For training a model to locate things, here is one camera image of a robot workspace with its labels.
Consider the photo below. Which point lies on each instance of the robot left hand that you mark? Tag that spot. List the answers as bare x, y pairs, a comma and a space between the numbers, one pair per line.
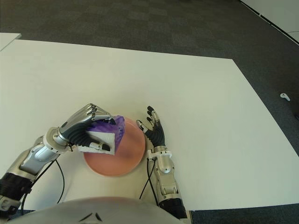
74, 130

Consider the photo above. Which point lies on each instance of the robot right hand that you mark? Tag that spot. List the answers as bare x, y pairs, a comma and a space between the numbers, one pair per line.
157, 136

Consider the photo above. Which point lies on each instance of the purple tissue paper pack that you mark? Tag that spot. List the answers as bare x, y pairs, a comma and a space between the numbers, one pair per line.
105, 135

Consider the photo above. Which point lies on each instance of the pink round plate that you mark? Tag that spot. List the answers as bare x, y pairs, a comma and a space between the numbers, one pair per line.
126, 158

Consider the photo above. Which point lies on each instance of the robot right arm silver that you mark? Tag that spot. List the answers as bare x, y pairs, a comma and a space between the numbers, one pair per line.
164, 165

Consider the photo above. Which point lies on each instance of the robot left arm silver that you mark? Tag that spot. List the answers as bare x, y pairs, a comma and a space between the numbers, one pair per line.
37, 156

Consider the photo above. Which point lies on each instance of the grey robot torso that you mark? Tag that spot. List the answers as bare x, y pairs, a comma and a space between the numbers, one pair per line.
58, 214

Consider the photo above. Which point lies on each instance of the neighbouring white table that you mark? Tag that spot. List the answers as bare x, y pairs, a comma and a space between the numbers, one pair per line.
7, 39

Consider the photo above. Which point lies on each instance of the white handheld controller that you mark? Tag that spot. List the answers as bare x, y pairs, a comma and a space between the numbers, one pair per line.
284, 95

